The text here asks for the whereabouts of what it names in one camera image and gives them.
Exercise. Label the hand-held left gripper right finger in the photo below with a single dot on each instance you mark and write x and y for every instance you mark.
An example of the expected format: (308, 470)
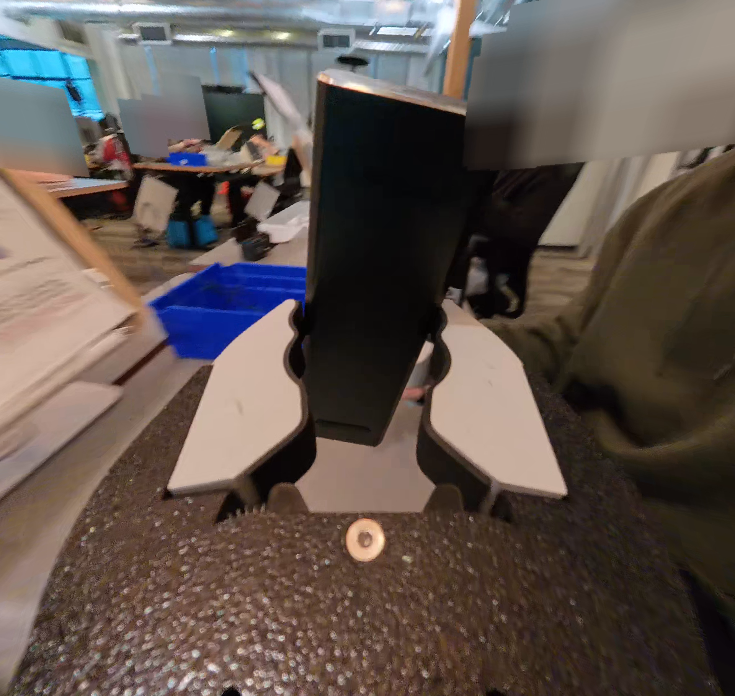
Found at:
(494, 414)

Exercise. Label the cluttered wooden table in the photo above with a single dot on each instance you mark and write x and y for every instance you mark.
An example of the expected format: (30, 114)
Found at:
(172, 166)

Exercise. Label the blue plastic bin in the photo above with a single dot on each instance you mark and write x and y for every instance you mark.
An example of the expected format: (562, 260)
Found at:
(201, 317)

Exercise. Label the small blue bin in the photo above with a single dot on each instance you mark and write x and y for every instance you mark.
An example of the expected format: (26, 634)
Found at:
(186, 159)

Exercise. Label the grey desk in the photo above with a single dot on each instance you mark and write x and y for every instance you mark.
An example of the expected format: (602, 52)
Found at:
(51, 512)

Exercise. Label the wooden post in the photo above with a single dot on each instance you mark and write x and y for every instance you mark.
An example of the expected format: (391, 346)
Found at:
(459, 47)

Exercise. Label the black screen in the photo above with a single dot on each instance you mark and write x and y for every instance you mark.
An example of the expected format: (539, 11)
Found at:
(229, 113)

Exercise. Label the white plastic bin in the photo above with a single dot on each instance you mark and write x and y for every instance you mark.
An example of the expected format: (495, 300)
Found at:
(284, 222)

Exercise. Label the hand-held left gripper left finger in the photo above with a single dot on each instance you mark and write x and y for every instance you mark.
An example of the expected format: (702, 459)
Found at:
(247, 403)

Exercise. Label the black usb hub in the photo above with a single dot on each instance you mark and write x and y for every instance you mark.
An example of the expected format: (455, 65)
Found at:
(379, 248)

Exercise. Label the small black box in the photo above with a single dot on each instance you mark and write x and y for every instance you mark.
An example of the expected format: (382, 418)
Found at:
(255, 246)

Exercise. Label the person's right forearm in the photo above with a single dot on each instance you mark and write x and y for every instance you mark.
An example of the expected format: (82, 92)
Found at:
(660, 334)

